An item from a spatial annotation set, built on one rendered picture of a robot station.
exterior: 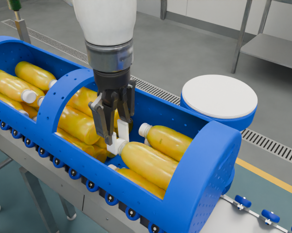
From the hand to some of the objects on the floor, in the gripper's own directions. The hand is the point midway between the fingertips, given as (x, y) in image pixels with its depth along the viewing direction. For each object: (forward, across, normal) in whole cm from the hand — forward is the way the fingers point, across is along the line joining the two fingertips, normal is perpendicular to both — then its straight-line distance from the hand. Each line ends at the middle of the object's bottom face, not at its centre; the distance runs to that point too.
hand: (117, 137), depth 67 cm
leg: (+115, -1, +59) cm, 130 cm away
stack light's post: (+115, +42, +104) cm, 161 cm away
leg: (+115, +13, +59) cm, 130 cm away
